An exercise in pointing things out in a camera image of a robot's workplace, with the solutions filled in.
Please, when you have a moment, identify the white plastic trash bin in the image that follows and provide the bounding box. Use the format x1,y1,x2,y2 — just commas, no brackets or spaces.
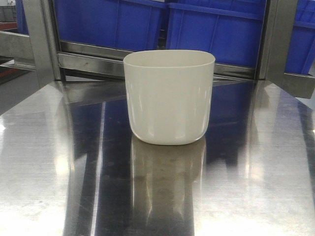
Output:
123,50,216,145

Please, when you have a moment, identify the blue crate behind left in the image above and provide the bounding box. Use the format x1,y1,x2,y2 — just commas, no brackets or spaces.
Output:
54,0,166,51

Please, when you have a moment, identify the blue crate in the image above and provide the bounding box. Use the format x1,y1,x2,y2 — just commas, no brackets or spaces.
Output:
54,0,166,51
286,0,315,75
166,0,266,68

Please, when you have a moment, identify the blue crate behind right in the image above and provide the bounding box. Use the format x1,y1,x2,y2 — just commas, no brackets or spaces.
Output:
166,0,266,68

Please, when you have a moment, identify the blue crate far right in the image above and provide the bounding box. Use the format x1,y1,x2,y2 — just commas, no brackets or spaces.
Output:
286,0,315,75

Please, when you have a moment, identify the stainless steel shelf frame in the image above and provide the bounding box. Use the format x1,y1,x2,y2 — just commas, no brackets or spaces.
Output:
0,0,315,98

